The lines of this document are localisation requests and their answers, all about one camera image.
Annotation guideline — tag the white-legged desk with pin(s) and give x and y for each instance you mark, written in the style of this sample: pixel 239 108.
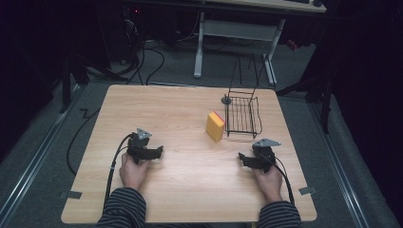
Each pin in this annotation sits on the white-legged desk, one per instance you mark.
pixel 240 30

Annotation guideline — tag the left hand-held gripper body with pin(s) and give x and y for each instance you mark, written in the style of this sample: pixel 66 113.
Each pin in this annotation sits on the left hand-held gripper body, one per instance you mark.
pixel 138 146

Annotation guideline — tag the black metal stand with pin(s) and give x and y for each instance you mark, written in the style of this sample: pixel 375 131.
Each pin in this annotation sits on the black metal stand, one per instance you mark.
pixel 68 85
pixel 323 95

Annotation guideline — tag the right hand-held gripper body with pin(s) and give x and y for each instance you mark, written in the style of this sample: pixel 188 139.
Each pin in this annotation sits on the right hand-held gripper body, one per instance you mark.
pixel 264 155

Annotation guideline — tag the person's left hand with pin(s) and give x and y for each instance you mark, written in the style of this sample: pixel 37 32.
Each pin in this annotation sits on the person's left hand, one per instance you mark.
pixel 133 174

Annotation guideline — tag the yellow sponge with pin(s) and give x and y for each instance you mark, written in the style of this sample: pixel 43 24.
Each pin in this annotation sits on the yellow sponge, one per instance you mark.
pixel 214 127

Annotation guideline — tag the person's right hand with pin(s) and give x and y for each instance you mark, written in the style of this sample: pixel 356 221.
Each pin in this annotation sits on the person's right hand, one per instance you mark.
pixel 270 184

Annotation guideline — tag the black computer tower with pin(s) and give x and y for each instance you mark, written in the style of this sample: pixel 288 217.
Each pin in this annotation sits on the black computer tower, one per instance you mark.
pixel 132 28

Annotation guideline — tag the grey tape piece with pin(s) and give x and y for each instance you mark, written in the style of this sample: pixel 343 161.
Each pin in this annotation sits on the grey tape piece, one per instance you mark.
pixel 73 194
pixel 307 190

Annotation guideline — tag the aluminium floor rail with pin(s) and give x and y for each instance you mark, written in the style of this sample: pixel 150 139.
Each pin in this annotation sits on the aluminium floor rail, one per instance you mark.
pixel 339 171
pixel 31 167

